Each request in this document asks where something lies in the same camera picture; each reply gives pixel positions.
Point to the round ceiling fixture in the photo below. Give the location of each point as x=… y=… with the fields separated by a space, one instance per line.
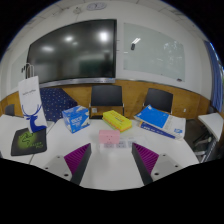
x=96 y=6

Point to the blue and white paper pack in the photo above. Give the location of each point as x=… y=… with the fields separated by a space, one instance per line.
x=160 y=121

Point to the white paper bag blue deer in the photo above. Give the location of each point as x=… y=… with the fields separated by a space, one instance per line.
x=30 y=100

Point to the large black wall screen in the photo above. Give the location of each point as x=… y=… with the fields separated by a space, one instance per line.
x=73 y=51

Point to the blue curtain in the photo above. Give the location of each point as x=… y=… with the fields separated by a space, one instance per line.
x=215 y=80

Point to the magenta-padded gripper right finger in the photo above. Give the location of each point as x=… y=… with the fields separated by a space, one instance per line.
x=146 y=159

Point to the blue dotted seat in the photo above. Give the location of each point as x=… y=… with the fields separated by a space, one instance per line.
x=56 y=102

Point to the black mouse pad green print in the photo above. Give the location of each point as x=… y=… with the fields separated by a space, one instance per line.
x=29 y=142

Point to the blue tissue box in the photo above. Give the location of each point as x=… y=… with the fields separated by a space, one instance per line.
x=76 y=119

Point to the dark blue paper pack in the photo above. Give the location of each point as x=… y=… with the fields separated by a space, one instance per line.
x=154 y=130

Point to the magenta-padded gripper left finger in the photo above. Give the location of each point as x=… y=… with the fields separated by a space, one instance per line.
x=77 y=160

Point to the white side table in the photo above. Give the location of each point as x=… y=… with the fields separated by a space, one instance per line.
x=211 y=124

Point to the glass whiteboard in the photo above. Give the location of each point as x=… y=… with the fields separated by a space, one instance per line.
x=153 y=50

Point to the yellow and orange box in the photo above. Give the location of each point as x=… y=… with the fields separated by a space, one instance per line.
x=116 y=120

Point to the dark chair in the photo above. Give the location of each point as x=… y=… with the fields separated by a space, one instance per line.
x=10 y=109

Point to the black chair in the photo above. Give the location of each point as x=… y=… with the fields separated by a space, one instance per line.
x=159 y=100
x=106 y=97

